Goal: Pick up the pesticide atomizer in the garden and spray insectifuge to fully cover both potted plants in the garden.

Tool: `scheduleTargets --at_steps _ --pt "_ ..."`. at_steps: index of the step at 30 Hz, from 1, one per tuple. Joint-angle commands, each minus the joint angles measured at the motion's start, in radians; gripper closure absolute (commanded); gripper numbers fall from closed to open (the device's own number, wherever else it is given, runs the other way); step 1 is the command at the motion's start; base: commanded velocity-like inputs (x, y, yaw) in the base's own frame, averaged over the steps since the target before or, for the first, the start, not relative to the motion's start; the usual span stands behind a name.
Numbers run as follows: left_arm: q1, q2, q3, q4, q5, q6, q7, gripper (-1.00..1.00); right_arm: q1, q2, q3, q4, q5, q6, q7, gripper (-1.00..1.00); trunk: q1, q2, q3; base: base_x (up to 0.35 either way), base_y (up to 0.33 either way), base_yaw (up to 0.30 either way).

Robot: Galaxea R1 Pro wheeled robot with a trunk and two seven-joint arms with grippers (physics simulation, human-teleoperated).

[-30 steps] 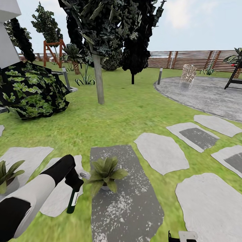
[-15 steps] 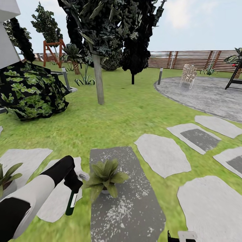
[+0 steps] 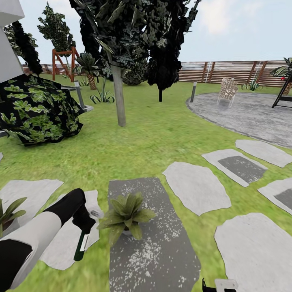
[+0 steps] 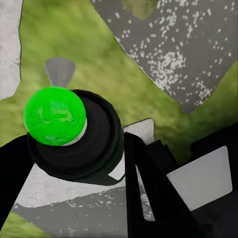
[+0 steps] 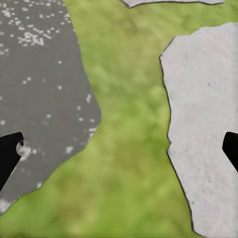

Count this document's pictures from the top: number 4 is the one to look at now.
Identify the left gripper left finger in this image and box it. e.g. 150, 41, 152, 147
0, 135, 35, 230

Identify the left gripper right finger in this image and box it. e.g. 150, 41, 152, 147
124, 132, 208, 238

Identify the insectifuge atomizer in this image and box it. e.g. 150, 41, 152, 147
23, 57, 125, 186

